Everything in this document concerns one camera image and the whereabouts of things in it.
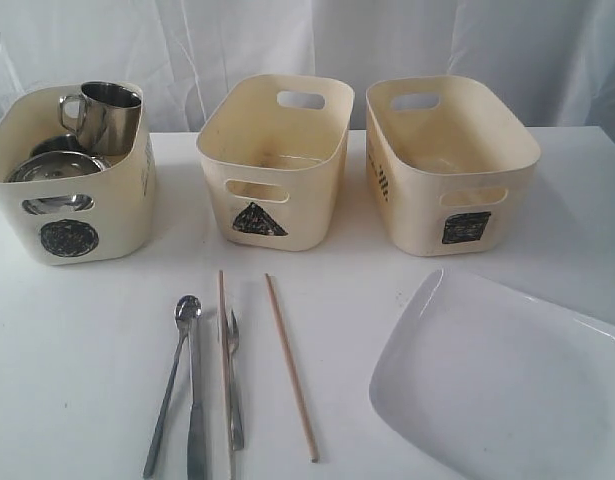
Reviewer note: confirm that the white square plate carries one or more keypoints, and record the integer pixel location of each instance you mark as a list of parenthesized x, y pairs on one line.
[(493, 383)]

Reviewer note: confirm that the wooden chopstick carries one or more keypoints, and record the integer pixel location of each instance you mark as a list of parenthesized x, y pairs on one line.
[(314, 454), (223, 342)]

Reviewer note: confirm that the steel mug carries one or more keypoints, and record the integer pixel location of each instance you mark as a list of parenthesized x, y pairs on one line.
[(103, 116), (62, 142)]

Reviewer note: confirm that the steel table knife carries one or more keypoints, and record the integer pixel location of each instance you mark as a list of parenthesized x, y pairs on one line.
[(197, 457)]

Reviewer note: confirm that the cream bin with circle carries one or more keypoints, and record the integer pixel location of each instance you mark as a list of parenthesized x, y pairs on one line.
[(119, 221)]

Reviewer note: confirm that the white curtain backdrop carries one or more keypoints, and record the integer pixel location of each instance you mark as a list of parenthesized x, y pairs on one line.
[(552, 62)]

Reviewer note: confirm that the cream bin with square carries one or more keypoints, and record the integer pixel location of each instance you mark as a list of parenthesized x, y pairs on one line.
[(448, 163)]

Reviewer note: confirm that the white bowl steel inside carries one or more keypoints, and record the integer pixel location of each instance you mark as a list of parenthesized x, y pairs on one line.
[(54, 165)]

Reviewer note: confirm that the steel spoon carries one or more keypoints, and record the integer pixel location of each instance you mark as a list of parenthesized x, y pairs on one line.
[(187, 310)]

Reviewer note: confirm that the steel fork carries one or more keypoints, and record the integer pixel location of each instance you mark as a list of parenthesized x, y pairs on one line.
[(237, 428)]

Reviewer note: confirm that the cream bin with triangle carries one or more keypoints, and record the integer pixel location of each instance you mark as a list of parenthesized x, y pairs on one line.
[(273, 157)]

